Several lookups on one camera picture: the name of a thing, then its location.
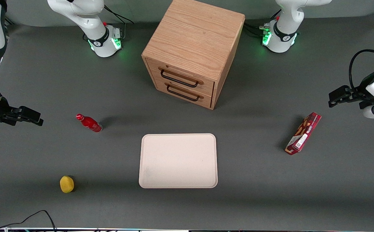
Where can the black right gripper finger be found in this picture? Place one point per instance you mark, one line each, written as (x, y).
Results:
(30, 112)
(33, 121)

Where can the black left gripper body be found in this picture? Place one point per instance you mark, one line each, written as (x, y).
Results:
(360, 94)

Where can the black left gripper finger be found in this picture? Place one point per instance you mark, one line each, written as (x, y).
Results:
(344, 89)
(336, 97)

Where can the red coke bottle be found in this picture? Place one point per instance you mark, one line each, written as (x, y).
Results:
(91, 124)

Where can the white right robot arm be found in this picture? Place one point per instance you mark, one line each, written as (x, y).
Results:
(88, 19)

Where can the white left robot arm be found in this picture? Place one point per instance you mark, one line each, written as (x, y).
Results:
(285, 29)

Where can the beige plastic tray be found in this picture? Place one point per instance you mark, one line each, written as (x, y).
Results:
(178, 161)

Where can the red cookie box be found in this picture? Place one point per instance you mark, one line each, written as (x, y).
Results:
(303, 133)

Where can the yellow sponge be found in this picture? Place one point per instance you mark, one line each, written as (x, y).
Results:
(66, 184)

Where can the wooden drawer cabinet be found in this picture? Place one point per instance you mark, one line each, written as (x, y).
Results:
(195, 38)

